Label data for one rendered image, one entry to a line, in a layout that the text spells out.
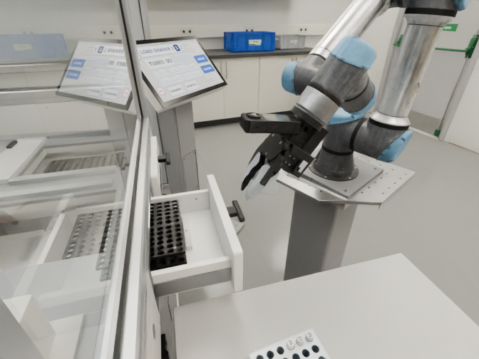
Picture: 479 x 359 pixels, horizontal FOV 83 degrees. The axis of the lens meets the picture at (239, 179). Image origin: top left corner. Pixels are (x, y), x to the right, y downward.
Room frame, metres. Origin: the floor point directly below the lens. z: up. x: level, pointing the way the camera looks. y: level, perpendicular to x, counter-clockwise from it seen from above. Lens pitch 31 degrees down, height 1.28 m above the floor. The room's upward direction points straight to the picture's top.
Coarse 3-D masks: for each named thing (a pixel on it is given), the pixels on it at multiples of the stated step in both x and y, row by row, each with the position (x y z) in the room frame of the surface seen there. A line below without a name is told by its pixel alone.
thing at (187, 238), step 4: (184, 220) 0.52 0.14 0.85; (184, 224) 0.51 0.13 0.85; (188, 224) 0.51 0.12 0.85; (184, 228) 0.49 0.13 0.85; (188, 228) 0.49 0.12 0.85; (184, 232) 0.48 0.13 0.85; (188, 232) 0.48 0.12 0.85; (188, 236) 0.46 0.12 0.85; (188, 240) 0.45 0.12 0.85; (188, 244) 0.44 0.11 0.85; (188, 248) 0.43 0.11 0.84
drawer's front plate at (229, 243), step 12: (216, 192) 0.53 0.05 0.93; (216, 204) 0.49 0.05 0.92; (216, 216) 0.49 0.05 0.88; (228, 216) 0.44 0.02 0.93; (216, 228) 0.50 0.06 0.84; (228, 228) 0.40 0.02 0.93; (228, 240) 0.37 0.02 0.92; (228, 252) 0.38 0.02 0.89; (240, 252) 0.34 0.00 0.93; (240, 264) 0.34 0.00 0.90; (240, 276) 0.34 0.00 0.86; (240, 288) 0.34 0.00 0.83
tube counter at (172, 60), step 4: (168, 56) 1.37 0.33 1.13; (172, 56) 1.39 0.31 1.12; (176, 56) 1.41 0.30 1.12; (180, 56) 1.43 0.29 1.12; (184, 56) 1.45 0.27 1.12; (188, 56) 1.48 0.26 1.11; (168, 60) 1.35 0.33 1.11; (172, 60) 1.37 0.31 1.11; (176, 60) 1.39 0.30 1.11; (180, 60) 1.41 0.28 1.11; (184, 60) 1.43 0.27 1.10; (188, 60) 1.46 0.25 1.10; (192, 60) 1.48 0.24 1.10; (168, 64) 1.33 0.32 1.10; (172, 64) 1.35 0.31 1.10
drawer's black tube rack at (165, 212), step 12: (156, 204) 0.52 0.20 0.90; (168, 204) 0.52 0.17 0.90; (156, 216) 0.47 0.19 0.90; (168, 216) 0.47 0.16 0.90; (156, 228) 0.43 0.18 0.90; (168, 228) 0.47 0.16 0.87; (156, 240) 0.40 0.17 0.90; (168, 240) 0.40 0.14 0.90; (180, 240) 0.43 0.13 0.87; (156, 252) 0.37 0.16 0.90; (168, 252) 0.39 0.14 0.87; (156, 264) 0.36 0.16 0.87; (168, 264) 0.36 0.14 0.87; (180, 264) 0.37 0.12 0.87
